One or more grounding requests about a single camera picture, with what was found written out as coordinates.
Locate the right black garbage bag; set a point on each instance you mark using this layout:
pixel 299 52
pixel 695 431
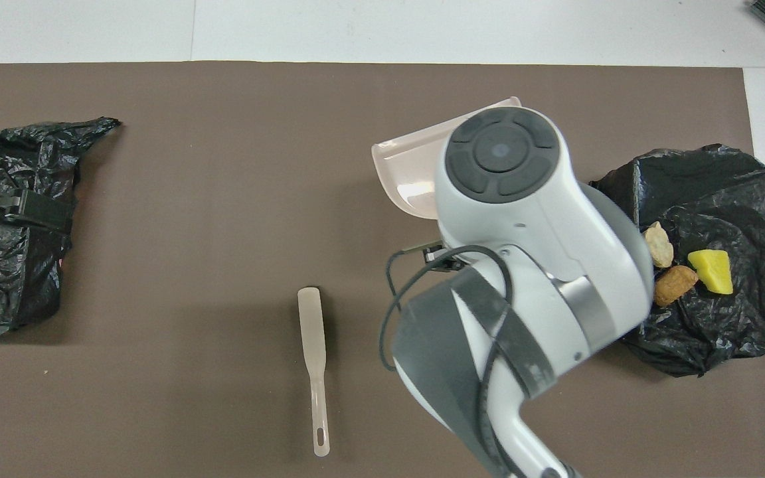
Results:
pixel 721 199

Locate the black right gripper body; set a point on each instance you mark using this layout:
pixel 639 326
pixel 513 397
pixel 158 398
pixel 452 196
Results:
pixel 442 257

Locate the black garbage bag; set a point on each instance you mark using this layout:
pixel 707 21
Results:
pixel 10 279
pixel 721 199

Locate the brown bread bun toy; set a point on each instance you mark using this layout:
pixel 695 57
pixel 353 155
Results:
pixel 678 282

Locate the brown paper table mat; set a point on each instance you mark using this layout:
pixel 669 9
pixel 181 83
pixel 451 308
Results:
pixel 223 199

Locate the green and yellow sponge piece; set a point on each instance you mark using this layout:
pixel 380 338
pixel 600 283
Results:
pixel 711 271

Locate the left black garbage bag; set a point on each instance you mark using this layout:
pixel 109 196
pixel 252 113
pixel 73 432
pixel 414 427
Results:
pixel 10 279

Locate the beige hand brush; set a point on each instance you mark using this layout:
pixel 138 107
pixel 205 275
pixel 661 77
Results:
pixel 311 325

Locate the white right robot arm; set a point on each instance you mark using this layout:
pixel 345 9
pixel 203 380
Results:
pixel 522 219

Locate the orange striped croissant toy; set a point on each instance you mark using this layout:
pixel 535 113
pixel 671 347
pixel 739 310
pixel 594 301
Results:
pixel 659 247

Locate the beige plastic dustpan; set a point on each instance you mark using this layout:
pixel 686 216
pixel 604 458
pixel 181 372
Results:
pixel 409 166

